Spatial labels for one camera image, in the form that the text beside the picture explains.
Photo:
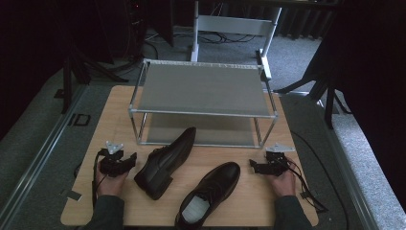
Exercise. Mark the metal floor rail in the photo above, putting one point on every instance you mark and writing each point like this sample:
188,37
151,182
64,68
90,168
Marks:
351,179
38,153

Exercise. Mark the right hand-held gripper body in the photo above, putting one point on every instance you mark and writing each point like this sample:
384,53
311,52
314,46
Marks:
274,164

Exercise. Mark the black tripod stand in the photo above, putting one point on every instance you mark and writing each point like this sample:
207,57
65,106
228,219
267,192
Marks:
67,83
329,105

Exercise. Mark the grey tape piece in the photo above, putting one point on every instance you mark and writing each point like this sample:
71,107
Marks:
71,194

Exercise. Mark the white metal desk frame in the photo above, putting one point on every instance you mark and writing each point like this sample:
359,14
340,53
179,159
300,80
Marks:
234,25

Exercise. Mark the black leather shoe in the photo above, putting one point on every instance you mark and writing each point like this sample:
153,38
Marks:
162,166

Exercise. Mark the person's left hand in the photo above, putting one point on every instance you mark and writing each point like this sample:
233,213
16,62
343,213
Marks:
110,187

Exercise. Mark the dark computer tower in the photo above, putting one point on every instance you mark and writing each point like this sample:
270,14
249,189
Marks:
135,28

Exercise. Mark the person's right hand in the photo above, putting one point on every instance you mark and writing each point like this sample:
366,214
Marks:
285,185

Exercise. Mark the grey metal shoe rack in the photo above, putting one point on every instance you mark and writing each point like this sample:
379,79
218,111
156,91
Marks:
204,89

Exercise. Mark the black shoe with white insole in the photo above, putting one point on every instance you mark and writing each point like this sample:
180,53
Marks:
210,191

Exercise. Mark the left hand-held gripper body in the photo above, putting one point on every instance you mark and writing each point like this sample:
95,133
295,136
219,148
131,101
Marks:
111,164

